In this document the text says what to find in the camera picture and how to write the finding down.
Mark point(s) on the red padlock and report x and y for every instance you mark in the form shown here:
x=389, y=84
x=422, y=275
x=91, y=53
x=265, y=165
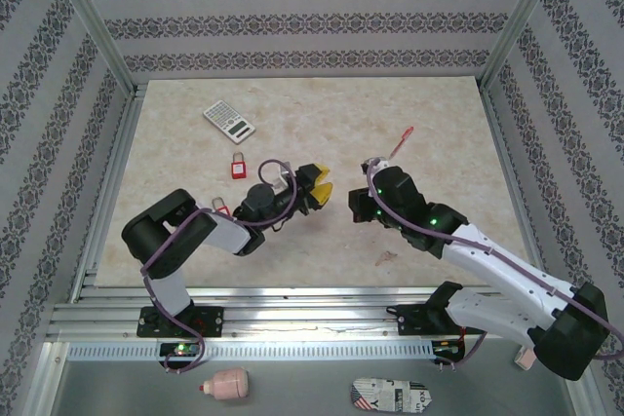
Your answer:
x=238, y=171
x=223, y=210

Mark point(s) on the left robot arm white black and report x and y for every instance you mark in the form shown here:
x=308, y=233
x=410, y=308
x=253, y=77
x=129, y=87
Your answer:
x=170, y=289

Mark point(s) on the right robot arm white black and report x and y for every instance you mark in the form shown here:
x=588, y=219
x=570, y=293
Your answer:
x=492, y=311

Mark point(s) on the red pen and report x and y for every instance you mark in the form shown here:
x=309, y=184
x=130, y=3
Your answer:
x=404, y=136

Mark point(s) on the white calculator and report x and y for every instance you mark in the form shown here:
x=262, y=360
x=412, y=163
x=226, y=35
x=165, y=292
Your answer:
x=229, y=121

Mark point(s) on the patterned pencil case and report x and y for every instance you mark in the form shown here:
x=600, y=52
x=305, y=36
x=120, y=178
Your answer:
x=390, y=396

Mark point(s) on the pink bottle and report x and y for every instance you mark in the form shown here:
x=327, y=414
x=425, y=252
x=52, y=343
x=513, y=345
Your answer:
x=226, y=383

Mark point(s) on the pink white small box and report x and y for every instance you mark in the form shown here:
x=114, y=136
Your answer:
x=525, y=360

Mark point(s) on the aluminium table side rail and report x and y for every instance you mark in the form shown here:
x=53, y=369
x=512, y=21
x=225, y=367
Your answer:
x=111, y=182
x=509, y=167

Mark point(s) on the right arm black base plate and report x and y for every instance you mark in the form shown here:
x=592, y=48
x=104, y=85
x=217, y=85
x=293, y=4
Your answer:
x=409, y=321

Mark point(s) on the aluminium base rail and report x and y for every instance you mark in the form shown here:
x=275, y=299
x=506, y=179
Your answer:
x=302, y=316

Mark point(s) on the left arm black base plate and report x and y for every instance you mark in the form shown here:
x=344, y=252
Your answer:
x=214, y=321

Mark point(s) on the aluminium frame post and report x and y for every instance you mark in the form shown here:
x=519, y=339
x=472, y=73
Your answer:
x=519, y=21
x=89, y=21

